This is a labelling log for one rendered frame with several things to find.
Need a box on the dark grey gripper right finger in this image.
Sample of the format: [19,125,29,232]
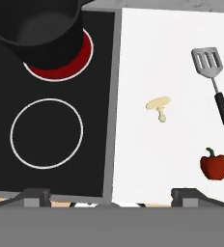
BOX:
[170,187,224,208]

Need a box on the black hob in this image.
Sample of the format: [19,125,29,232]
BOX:
[0,9,123,205]

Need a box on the pale yellow mushroom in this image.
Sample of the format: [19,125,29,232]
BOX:
[145,96,172,124]

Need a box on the red bell pepper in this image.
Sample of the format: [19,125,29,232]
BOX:
[199,147,224,181]

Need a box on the grey spatula with black handle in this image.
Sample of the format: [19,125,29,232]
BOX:
[190,46,224,126]

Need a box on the black cooking pot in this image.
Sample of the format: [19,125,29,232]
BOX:
[0,0,97,71]

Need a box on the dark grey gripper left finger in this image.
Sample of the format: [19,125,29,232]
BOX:
[0,187,52,208]

